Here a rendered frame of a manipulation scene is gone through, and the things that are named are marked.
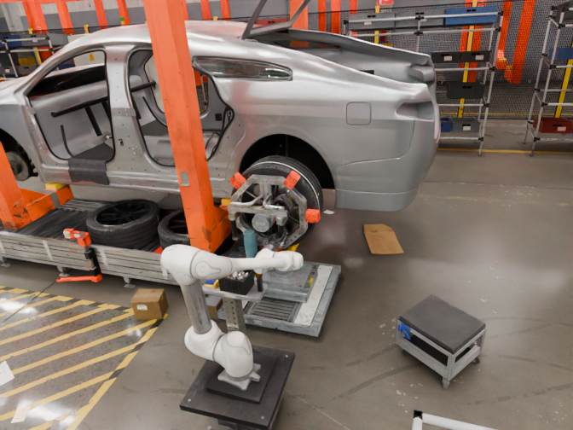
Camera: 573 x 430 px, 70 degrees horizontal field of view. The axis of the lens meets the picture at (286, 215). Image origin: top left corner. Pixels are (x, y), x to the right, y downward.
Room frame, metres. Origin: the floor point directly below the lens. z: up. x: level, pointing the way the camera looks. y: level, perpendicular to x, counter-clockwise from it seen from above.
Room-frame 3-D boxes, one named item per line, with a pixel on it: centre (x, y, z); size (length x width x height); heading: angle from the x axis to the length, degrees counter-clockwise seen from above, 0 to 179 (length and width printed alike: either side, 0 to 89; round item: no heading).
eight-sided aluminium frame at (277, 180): (2.61, 0.12, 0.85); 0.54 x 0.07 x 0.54; 70
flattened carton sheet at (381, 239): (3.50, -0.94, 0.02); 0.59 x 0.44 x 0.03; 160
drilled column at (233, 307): (2.31, 0.42, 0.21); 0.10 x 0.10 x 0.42; 70
